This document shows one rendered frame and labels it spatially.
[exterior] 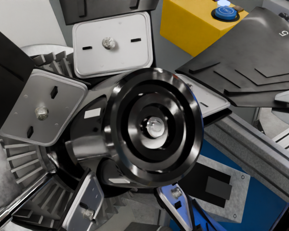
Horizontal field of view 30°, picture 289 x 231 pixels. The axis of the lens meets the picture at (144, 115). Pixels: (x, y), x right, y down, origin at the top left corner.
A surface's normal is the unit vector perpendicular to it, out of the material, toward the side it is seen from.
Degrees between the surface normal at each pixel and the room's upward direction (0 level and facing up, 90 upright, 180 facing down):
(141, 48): 48
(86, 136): 77
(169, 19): 90
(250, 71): 6
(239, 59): 4
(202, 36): 90
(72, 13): 55
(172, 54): 90
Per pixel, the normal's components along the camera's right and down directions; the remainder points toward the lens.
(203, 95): 0.09, -0.85
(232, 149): -0.76, 0.36
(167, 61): 0.64, 0.52
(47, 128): 0.22, 0.67
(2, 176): 0.54, -0.10
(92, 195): 0.91, 0.35
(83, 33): -0.30, -0.13
